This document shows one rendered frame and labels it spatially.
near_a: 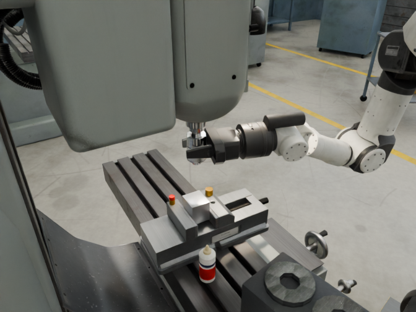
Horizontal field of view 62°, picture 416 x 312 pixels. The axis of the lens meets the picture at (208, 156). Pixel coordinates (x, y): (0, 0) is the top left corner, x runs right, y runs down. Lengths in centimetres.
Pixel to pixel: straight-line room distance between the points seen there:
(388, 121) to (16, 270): 88
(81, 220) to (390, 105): 213
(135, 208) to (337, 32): 607
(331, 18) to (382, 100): 591
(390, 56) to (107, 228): 203
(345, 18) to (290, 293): 633
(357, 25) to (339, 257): 499
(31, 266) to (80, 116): 25
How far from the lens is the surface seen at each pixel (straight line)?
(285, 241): 132
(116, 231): 245
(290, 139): 84
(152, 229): 95
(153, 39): 56
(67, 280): 80
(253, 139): 81
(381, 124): 101
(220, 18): 64
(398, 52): 95
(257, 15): 89
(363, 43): 675
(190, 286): 90
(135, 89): 57
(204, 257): 84
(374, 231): 263
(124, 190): 122
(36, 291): 65
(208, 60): 64
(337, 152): 97
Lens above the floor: 162
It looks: 31 degrees down
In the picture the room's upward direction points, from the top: straight up
